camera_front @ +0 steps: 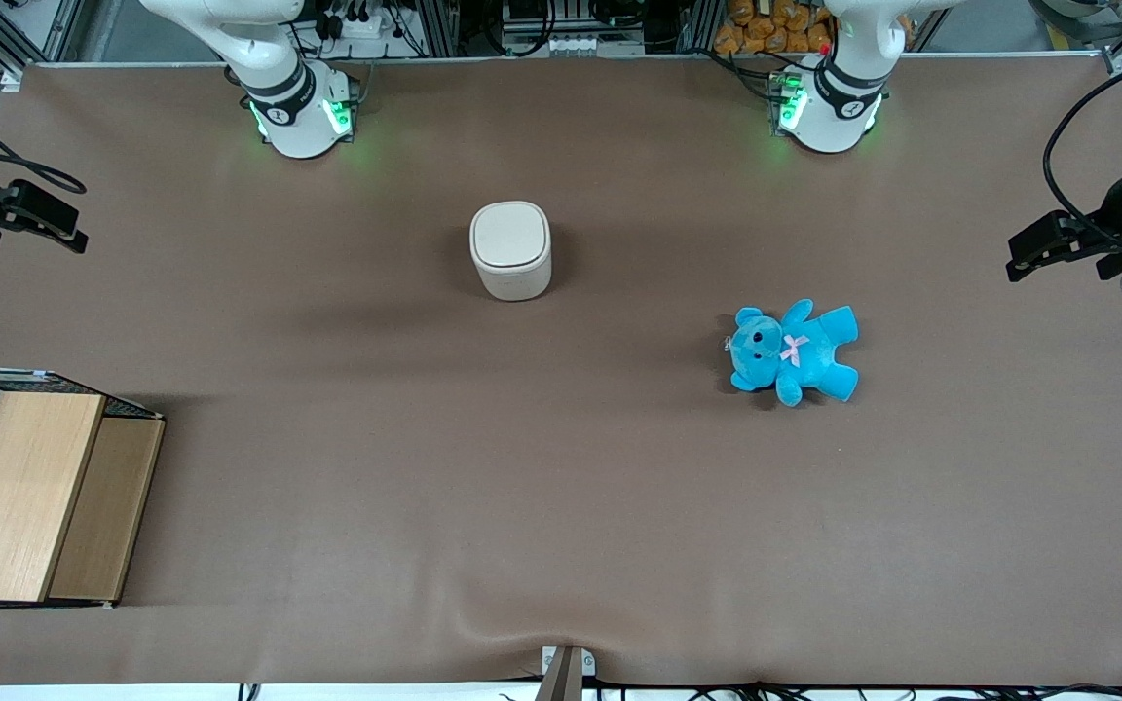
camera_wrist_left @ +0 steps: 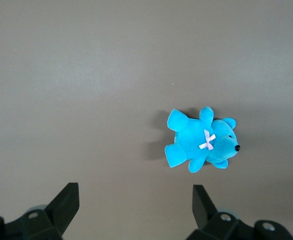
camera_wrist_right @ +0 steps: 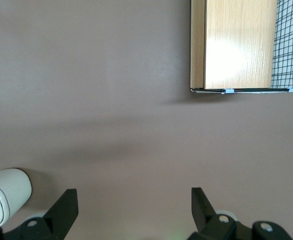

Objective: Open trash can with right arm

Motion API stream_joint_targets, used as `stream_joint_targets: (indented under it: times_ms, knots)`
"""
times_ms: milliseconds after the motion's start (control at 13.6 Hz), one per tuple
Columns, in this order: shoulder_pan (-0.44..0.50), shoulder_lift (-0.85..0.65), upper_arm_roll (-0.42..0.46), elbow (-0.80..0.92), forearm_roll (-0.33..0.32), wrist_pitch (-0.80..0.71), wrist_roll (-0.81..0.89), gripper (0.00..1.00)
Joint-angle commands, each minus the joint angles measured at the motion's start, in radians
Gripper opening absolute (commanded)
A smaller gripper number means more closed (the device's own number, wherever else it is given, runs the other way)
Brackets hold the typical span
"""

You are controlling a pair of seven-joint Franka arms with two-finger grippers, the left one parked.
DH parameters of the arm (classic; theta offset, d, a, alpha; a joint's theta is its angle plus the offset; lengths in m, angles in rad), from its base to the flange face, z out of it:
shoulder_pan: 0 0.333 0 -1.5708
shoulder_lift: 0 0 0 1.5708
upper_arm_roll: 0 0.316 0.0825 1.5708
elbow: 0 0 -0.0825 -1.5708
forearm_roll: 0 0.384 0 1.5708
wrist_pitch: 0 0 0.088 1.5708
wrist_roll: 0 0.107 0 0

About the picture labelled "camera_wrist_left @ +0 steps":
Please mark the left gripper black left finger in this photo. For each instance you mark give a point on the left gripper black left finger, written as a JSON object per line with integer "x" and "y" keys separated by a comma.
{"x": 56, "y": 215}

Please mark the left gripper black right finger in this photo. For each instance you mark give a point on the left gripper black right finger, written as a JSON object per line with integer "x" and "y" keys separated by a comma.
{"x": 211, "y": 220}

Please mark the blue teddy bear plush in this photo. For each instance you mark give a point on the blue teddy bear plush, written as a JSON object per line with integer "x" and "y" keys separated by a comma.
{"x": 191, "y": 140}

